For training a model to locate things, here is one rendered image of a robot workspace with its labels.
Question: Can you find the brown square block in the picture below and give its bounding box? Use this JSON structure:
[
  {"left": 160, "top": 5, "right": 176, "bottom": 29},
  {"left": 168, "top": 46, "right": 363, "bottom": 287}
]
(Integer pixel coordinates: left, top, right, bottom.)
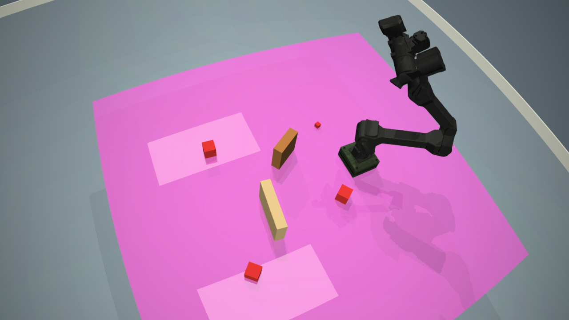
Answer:
[{"left": 271, "top": 128, "right": 298, "bottom": 169}]

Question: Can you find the tan rectangular board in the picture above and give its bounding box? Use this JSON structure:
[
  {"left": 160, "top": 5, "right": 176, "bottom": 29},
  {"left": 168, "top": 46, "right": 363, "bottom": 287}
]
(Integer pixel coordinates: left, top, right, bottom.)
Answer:
[{"left": 259, "top": 179, "right": 288, "bottom": 241}]

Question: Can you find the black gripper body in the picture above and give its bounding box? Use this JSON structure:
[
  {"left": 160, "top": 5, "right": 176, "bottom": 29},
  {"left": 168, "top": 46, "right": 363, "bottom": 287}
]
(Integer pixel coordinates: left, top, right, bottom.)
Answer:
[{"left": 378, "top": 15, "right": 416, "bottom": 61}]

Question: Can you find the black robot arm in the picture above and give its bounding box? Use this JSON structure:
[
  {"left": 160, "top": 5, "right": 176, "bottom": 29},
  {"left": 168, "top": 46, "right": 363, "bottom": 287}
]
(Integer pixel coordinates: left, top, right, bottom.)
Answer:
[{"left": 349, "top": 31, "right": 457, "bottom": 163}]

